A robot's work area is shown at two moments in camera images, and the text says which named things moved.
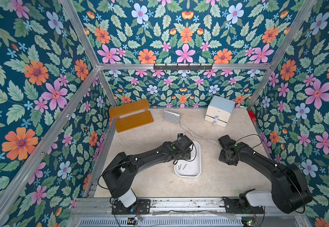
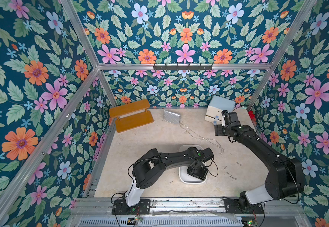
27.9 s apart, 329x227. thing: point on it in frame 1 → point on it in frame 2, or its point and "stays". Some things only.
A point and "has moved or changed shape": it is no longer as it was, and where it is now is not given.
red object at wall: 251,115 stays
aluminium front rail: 278,212 stays
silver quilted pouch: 171,117 stays
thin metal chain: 188,130 stays
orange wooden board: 132,115 stays
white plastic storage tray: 190,168 has moved or changed shape
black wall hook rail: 182,67 stays
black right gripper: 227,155 → 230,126
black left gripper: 187,153 → 202,176
